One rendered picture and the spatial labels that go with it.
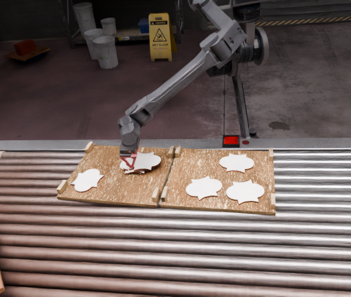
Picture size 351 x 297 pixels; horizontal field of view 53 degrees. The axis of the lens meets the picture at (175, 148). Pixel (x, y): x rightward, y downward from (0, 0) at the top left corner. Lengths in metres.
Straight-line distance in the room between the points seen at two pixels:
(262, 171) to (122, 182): 0.56
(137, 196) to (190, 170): 0.25
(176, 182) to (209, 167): 0.16
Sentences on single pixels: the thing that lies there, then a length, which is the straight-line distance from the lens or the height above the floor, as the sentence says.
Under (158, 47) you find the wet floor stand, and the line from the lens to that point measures 4.92.
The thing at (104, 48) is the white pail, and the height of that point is 0.30.
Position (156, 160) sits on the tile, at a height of 0.97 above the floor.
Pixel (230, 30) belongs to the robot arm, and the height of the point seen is 1.45.
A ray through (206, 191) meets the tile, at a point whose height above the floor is 0.94.
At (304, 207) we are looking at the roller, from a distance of 1.33.
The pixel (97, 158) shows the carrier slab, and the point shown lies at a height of 0.94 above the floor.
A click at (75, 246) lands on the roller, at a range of 1.30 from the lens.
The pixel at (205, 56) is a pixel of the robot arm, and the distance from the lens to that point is 1.27.
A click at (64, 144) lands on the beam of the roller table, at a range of 1.80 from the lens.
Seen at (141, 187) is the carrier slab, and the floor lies 0.94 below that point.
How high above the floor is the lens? 1.85
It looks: 36 degrees down
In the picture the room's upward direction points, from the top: 7 degrees counter-clockwise
